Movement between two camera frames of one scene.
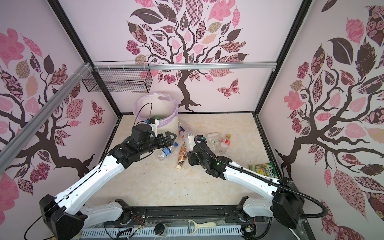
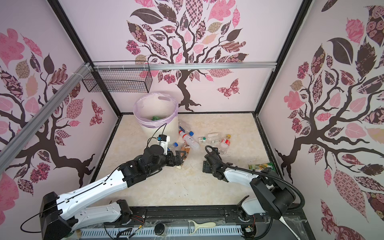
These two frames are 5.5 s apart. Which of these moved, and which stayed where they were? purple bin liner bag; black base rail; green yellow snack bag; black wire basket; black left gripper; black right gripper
Moved: black right gripper; black left gripper
Stayed: black base rail; purple bin liner bag; black wire basket; green yellow snack bag
